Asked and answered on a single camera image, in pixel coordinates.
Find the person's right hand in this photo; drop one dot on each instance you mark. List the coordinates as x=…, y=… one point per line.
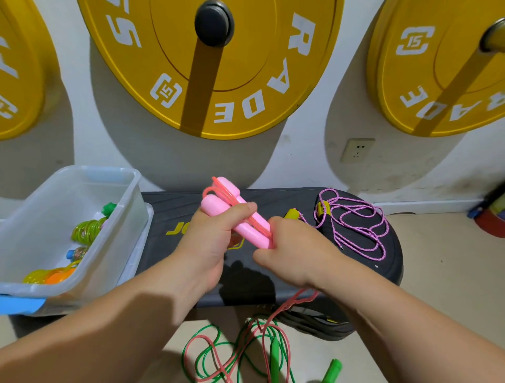
x=304, y=252

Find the person's left hand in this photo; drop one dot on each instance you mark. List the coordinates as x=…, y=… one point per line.
x=209, y=241

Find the clear plastic storage bin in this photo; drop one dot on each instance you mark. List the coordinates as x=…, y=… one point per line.
x=51, y=217

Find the person's right forearm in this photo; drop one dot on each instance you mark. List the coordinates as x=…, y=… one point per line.
x=430, y=327

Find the person's left forearm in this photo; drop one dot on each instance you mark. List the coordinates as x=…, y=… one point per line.
x=83, y=335

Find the black aerobic step platform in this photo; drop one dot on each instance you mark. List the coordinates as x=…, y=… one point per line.
x=170, y=209

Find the translucent plastic lid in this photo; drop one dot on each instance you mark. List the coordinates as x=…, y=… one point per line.
x=142, y=237

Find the large yellow weight plate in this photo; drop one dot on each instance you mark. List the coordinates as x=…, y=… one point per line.
x=268, y=79

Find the red fire extinguisher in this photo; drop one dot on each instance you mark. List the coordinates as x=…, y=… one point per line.
x=491, y=211

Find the blue plastic piece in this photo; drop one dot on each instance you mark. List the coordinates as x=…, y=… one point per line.
x=20, y=304

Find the black plate peg cap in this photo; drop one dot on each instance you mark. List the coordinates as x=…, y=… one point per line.
x=214, y=22

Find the white wall socket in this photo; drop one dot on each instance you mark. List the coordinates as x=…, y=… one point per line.
x=357, y=150

